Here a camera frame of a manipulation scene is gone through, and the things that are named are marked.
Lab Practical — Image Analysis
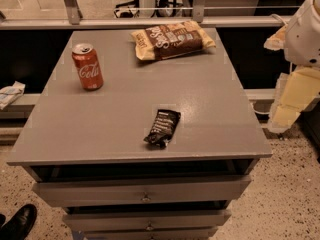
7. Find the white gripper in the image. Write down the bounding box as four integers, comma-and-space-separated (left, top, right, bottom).
264, 0, 320, 133

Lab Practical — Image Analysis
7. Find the brown chip bag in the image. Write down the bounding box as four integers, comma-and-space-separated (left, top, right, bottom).
131, 21, 216, 61

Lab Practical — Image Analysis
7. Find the black rxbar chocolate wrapper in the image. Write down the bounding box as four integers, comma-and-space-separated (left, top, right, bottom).
144, 109, 181, 148

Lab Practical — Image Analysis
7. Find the top grey drawer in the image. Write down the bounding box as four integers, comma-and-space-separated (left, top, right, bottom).
33, 175, 251, 207

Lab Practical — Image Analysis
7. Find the grey drawer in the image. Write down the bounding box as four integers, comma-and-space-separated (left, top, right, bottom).
33, 175, 251, 207
84, 227, 217, 240
63, 210, 231, 232

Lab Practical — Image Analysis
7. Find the middle grey drawer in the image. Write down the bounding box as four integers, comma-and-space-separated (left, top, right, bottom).
63, 210, 231, 232

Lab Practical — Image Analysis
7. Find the black office chair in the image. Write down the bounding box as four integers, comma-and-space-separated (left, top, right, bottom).
114, 0, 139, 18

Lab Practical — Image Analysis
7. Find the red cola can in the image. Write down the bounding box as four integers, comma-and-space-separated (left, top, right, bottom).
72, 43, 104, 91

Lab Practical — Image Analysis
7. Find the grey drawer cabinet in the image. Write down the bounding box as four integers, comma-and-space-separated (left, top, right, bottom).
6, 27, 273, 240

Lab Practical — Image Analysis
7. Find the grey metal railing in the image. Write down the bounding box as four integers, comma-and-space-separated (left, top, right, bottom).
0, 0, 291, 30

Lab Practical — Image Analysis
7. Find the bottom grey drawer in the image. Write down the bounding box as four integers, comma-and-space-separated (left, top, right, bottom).
84, 227, 217, 240

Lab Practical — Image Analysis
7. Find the folded white cloth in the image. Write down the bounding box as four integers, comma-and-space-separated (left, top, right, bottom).
0, 81, 25, 110

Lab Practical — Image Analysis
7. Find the black leather shoe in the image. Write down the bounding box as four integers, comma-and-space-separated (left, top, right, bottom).
0, 204, 37, 240

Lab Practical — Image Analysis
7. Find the white cable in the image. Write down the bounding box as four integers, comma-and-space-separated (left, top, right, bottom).
250, 100, 273, 116

